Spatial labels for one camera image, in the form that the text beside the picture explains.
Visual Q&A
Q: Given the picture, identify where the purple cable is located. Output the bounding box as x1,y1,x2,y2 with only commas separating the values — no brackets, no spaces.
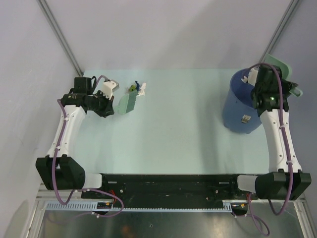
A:
245,62,295,236
47,75,124,221

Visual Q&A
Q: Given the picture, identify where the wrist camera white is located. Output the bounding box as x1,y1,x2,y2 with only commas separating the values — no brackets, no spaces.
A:
241,68,258,86
101,80,119,100

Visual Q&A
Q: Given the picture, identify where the aluminium frame rail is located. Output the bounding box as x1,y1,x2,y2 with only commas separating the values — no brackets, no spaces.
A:
36,182,306,202

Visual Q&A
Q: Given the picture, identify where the green dustpan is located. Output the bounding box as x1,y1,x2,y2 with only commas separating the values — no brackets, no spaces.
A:
264,54,303,97

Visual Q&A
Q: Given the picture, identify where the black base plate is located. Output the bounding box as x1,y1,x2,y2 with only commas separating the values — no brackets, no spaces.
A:
81,173,258,209

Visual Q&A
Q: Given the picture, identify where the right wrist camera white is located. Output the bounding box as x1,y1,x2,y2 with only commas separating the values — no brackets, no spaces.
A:
241,68,258,86

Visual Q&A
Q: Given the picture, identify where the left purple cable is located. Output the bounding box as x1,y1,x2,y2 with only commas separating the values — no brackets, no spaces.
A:
47,75,124,221

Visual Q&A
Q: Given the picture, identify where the colourful paper scrap pile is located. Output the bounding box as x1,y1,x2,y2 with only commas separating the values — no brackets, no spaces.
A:
127,80,147,96

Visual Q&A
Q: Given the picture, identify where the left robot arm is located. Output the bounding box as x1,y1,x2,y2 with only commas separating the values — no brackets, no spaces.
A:
36,76,119,198

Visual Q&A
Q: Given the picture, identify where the white cable duct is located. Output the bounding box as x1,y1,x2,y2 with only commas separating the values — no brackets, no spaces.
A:
44,200,235,213

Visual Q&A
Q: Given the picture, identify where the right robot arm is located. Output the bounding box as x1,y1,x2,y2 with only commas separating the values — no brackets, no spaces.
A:
228,63,312,201

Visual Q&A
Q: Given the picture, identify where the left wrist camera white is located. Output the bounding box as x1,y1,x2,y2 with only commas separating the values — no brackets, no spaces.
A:
101,80,119,100

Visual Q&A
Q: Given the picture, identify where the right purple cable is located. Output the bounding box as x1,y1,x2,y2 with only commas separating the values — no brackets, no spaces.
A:
245,62,295,236

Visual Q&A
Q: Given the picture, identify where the blue plastic bin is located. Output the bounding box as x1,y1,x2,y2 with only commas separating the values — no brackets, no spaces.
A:
222,69,262,134

